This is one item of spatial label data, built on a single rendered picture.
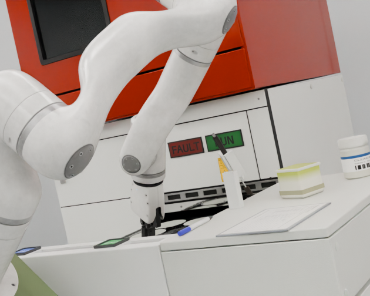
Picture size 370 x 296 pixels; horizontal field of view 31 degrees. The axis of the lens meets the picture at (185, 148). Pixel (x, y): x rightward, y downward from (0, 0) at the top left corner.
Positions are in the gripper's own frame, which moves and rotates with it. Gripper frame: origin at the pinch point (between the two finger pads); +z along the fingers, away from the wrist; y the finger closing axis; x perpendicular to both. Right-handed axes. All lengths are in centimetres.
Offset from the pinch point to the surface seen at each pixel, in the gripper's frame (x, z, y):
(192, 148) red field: 26.1, -9.6, -20.0
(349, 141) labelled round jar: 38, -28, 28
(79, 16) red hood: 10, -42, -59
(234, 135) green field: 33.0, -16.5, -9.1
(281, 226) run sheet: -2, -29, 52
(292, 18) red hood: 67, -42, -28
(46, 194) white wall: 60, 116, -237
